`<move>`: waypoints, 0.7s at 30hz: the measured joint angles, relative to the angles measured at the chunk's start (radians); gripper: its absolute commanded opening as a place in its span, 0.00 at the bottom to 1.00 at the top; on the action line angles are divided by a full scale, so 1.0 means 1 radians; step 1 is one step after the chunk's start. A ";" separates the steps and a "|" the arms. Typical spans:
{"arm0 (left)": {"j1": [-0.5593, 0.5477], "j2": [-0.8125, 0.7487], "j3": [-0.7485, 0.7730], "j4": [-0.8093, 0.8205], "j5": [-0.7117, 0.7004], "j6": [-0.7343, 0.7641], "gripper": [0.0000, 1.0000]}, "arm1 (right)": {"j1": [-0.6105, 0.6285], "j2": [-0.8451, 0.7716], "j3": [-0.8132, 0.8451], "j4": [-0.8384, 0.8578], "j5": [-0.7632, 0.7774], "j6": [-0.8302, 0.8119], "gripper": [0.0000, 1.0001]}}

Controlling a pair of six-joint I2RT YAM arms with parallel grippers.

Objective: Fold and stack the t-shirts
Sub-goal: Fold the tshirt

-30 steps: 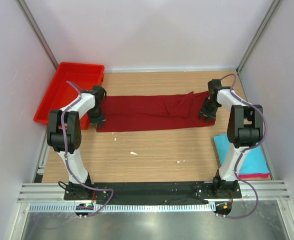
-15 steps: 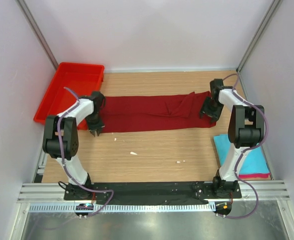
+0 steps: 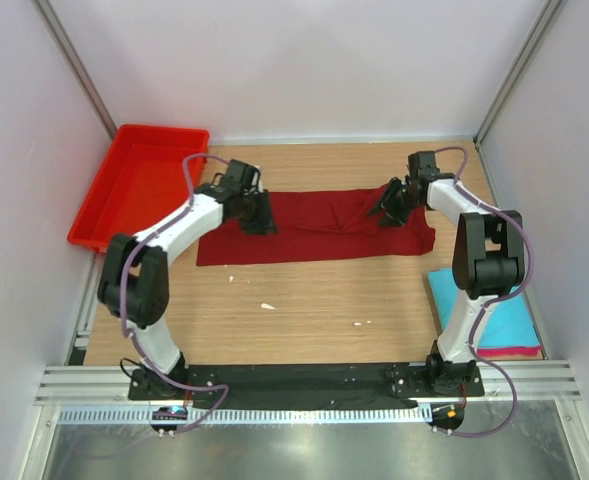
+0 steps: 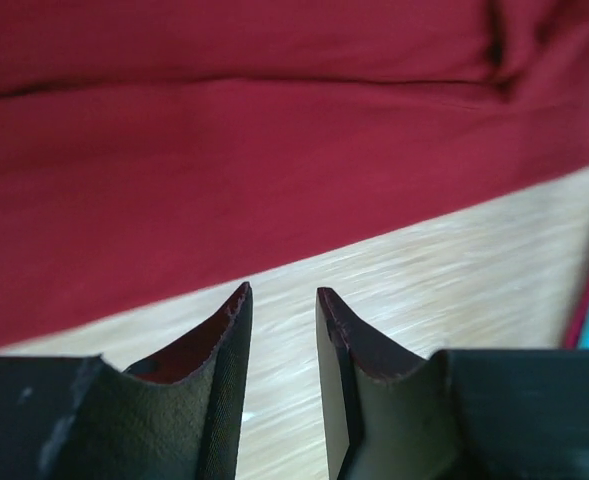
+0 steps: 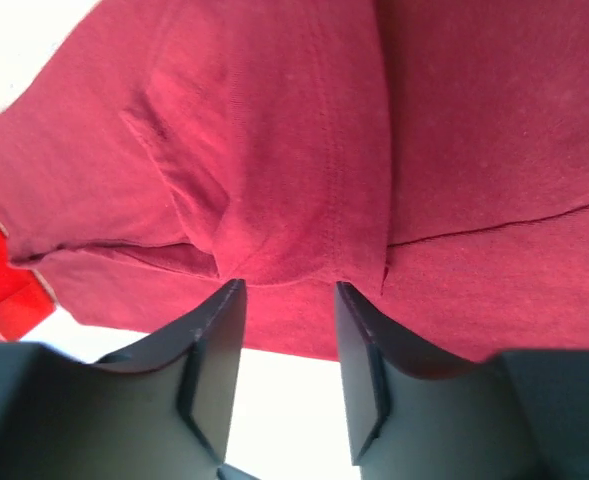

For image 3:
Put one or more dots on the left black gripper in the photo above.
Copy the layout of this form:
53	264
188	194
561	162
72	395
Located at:
265	224

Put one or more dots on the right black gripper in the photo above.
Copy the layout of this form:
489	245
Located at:
394	217

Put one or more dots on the dark red t-shirt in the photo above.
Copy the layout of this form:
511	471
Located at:
318	226

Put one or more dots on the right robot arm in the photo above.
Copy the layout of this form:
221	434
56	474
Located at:
488	266

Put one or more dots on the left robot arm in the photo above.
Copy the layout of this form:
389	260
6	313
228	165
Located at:
134	282

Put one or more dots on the red plastic bin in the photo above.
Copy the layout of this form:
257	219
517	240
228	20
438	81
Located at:
140	181

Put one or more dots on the folded blue t-shirt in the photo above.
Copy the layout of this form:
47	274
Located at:
509	325

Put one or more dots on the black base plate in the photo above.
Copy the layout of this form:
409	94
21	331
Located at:
316	387

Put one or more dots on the white slotted cable duct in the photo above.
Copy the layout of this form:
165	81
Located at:
157	415

